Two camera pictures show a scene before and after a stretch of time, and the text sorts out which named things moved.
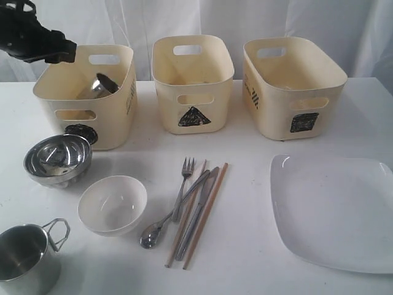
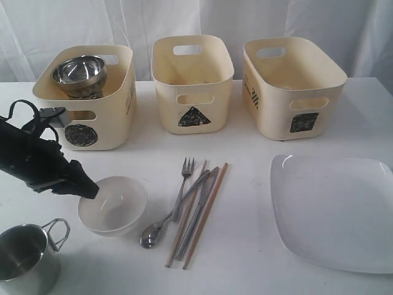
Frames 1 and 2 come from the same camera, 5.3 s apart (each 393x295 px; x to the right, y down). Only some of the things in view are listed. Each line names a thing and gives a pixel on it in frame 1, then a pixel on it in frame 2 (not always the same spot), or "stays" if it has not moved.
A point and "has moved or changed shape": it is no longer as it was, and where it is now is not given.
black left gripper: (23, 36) to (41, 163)
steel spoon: (150, 234) stays
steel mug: (28, 263) stays
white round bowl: (112, 205) stays
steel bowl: (58, 161) has moved or changed shape
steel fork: (186, 170) stays
